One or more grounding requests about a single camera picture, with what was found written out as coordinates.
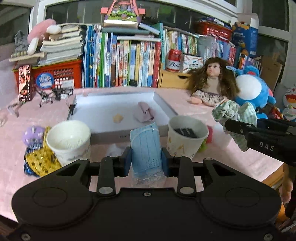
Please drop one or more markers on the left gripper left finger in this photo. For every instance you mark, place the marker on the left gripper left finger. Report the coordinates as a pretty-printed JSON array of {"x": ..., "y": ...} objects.
[{"x": 118, "y": 166}]

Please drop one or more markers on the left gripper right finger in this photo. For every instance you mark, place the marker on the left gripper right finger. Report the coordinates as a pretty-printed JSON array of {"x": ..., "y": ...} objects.
[{"x": 171, "y": 164}]

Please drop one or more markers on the blue packaged face mask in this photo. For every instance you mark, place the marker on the blue packaged face mask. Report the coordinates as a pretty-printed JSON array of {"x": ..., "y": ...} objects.
[{"x": 146, "y": 156}]

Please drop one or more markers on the green checked cloth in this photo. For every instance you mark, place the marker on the green checked cloth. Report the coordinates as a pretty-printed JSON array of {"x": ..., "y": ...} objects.
[{"x": 230, "y": 110}]

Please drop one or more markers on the pink cloth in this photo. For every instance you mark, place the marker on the pink cloth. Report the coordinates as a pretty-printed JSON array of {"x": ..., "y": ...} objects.
[{"x": 143, "y": 112}]

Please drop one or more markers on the small yellow soft piece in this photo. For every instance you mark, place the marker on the small yellow soft piece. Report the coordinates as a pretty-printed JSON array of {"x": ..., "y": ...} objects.
[{"x": 117, "y": 118}]

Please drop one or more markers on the person's right hand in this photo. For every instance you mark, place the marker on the person's right hand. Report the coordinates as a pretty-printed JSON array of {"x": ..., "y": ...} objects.
[{"x": 286, "y": 185}]

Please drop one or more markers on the Doraemon plush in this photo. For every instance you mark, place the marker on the Doraemon plush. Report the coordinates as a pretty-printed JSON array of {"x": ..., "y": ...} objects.
[{"x": 289, "y": 101}]

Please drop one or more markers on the right white paper cup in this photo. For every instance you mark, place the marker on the right white paper cup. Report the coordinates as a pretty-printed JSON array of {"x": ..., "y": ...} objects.
[{"x": 185, "y": 136}]

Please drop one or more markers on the white paper cup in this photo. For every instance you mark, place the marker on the white paper cup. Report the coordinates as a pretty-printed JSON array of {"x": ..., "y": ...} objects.
[
  {"x": 70, "y": 141},
  {"x": 185, "y": 136}
]

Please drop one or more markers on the left white paper cup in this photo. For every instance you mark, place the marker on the left white paper cup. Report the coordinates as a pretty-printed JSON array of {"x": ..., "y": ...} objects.
[{"x": 70, "y": 141}]

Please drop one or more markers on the white shallow tray box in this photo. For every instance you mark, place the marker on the white shallow tray box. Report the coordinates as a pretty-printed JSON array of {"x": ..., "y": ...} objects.
[{"x": 96, "y": 110}]

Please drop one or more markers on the blue plush toy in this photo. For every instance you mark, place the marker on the blue plush toy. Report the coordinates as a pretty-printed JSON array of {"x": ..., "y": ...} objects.
[{"x": 252, "y": 89}]

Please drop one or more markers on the purple round toy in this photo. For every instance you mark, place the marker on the purple round toy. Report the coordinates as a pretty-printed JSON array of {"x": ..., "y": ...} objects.
[{"x": 33, "y": 135}]

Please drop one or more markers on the brown-haired baby doll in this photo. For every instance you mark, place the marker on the brown-haired baby doll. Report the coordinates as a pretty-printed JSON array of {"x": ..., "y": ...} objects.
[{"x": 213, "y": 83}]

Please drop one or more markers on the pink tablecloth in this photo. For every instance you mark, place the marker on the pink tablecloth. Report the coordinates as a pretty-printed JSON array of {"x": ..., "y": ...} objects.
[{"x": 252, "y": 163}]

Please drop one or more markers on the small wooden drawer box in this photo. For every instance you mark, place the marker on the small wooden drawer box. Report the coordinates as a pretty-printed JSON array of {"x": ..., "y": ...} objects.
[{"x": 169, "y": 79}]

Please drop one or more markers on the red plastic basket left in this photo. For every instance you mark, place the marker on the red plastic basket left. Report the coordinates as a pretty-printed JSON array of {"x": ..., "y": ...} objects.
[{"x": 61, "y": 72}]

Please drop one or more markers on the red plastic basket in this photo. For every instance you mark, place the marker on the red plastic basket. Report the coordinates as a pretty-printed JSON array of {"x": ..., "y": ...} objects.
[
  {"x": 211, "y": 29},
  {"x": 61, "y": 72}
]

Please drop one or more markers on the row of upright children's books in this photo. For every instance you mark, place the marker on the row of upright children's books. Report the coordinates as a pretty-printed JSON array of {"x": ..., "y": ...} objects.
[{"x": 114, "y": 56}]

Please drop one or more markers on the blue cardboard box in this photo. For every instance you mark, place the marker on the blue cardboard box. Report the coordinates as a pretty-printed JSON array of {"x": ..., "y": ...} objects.
[{"x": 245, "y": 35}]

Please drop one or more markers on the white tissue box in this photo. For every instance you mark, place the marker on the white tissue box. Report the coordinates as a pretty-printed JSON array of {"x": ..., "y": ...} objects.
[{"x": 189, "y": 62}]

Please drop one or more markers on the red Budweiser can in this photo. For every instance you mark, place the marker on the red Budweiser can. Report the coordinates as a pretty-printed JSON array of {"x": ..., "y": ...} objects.
[{"x": 173, "y": 60}]

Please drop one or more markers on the right row of books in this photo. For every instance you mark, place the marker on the right row of books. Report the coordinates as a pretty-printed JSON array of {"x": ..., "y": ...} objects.
[{"x": 206, "y": 47}]

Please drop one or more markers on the dark red snack box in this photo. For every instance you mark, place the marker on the dark red snack box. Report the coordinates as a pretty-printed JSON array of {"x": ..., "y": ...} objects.
[{"x": 24, "y": 83}]

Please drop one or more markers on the red plastic basket right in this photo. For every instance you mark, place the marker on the red plastic basket right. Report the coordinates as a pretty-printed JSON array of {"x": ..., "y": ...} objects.
[{"x": 211, "y": 29}]

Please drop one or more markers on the stack of grey books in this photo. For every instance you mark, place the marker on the stack of grey books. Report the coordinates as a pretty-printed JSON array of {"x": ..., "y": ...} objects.
[{"x": 65, "y": 42}]

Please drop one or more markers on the pink plush bunny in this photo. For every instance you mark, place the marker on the pink plush bunny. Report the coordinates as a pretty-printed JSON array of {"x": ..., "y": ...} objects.
[{"x": 41, "y": 32}]

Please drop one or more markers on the triangular toy house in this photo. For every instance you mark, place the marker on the triangular toy house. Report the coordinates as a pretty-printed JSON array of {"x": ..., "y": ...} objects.
[{"x": 122, "y": 14}]

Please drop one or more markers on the black wire toy cart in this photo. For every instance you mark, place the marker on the black wire toy cart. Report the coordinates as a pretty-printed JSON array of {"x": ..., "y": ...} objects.
[{"x": 55, "y": 94}]

